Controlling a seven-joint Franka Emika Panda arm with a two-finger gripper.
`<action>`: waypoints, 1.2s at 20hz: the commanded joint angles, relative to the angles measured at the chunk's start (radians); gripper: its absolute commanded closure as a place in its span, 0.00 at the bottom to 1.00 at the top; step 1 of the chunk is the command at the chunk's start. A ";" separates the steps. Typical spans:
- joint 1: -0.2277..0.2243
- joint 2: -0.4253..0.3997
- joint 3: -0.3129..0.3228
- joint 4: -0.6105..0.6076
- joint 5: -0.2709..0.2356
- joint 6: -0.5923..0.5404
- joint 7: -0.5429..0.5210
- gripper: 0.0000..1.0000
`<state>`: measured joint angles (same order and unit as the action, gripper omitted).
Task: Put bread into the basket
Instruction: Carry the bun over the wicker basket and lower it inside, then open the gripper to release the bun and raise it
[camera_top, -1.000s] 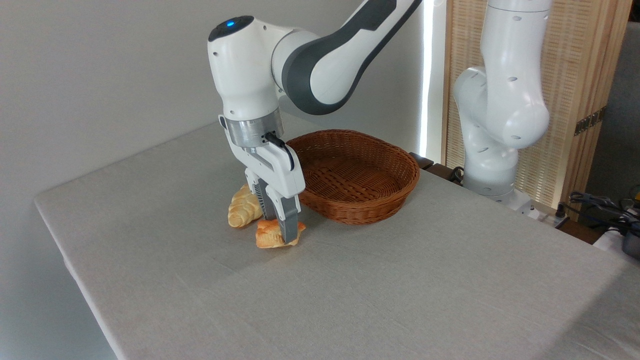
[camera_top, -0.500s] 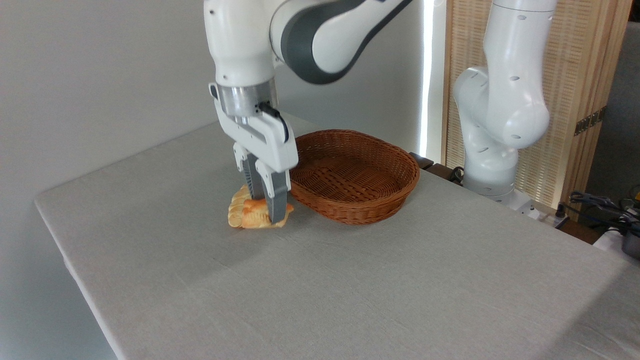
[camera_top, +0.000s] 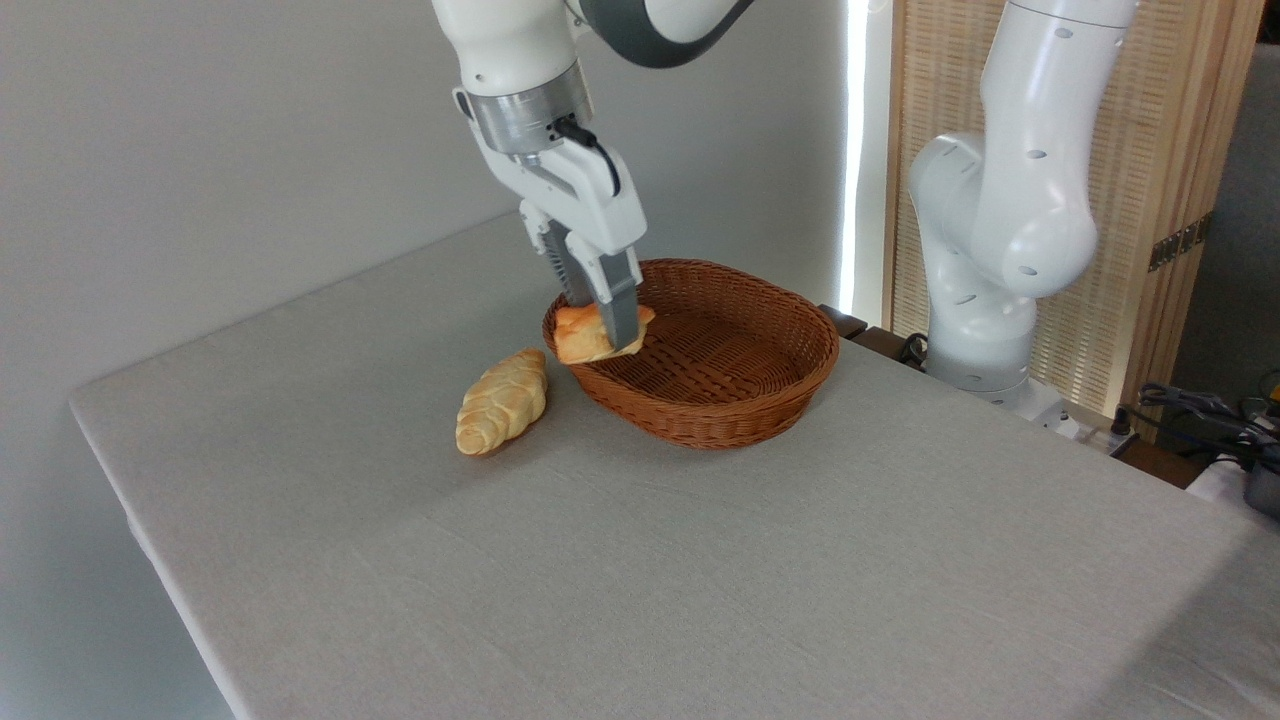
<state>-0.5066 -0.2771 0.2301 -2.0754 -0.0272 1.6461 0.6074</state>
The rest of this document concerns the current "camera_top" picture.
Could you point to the round orange bread bun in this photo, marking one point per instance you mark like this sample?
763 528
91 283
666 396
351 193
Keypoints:
580 338

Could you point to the braided pale bread loaf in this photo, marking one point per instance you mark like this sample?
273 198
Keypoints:
498 410

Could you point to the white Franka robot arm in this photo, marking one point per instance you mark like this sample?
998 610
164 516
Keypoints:
1030 200

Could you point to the grey tablecloth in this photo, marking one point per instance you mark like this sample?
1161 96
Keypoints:
800 580

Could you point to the dark metal screen hinge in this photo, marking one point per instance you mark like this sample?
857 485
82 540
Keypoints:
1180 242

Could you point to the dark brown wooden ledge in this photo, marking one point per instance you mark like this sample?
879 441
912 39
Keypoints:
870 338

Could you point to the brown wicker basket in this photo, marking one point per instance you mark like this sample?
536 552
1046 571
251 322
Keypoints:
720 380

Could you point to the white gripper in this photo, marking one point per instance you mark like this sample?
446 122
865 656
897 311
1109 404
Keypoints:
580 200

